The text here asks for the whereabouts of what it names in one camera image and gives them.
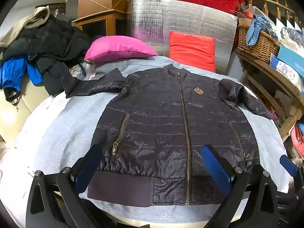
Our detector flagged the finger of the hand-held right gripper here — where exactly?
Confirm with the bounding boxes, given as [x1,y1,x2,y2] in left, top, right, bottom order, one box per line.
[280,155,304,188]

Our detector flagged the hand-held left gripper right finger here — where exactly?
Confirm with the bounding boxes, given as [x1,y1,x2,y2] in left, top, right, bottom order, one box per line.
[201,144,279,228]

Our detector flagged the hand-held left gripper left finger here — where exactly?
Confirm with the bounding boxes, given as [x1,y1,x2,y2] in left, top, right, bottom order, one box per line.
[26,144,105,228]

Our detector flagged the dark quilted zip jacket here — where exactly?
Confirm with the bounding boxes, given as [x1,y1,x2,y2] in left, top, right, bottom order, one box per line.
[60,64,277,207]

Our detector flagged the pink-red bag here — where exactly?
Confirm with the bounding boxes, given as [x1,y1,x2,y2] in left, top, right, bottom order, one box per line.
[290,123,304,158]

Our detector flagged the grey blanket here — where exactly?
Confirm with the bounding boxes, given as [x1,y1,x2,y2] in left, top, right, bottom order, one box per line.
[14,56,294,228]

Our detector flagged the cream sofa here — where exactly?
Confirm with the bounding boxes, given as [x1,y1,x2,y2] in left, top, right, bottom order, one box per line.
[0,78,53,148]

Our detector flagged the white patterned box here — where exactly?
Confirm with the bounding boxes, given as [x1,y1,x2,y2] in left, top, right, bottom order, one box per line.
[269,55,304,91]

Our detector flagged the wooden shelf rack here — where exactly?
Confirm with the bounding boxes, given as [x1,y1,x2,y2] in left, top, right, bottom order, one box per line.
[234,47,304,142]

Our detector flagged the clear plastic bag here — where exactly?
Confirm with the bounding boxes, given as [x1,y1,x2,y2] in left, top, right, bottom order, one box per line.
[69,62,98,80]

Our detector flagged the blue cardboard box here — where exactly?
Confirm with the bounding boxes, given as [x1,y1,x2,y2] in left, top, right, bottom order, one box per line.
[277,45,304,79]

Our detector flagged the red-orange pillow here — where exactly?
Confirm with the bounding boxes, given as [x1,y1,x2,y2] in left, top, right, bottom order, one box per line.
[169,31,216,73]

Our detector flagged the blue jacket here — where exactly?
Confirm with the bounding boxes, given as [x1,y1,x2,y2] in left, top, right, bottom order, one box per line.
[0,57,44,93]

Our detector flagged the pink pillow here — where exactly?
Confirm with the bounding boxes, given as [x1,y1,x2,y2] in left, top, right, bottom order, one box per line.
[84,36,159,63]

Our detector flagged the wicker basket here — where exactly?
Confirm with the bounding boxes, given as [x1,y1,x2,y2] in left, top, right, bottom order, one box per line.
[237,24,281,63]

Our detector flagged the white patterned cloth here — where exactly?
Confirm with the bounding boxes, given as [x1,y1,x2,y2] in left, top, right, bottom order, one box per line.
[280,27,304,48]

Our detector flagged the black puffer coat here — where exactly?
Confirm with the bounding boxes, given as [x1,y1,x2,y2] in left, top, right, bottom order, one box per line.
[0,17,92,95]

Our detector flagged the light blue cloth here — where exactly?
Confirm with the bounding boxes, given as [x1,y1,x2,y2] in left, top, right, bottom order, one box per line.
[245,17,269,45]

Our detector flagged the silver foil insulation mat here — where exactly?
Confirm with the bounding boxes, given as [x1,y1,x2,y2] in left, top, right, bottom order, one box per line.
[127,0,238,76]

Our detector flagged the beige fleece garment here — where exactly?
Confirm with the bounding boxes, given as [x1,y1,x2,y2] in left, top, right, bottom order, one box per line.
[0,6,50,48]

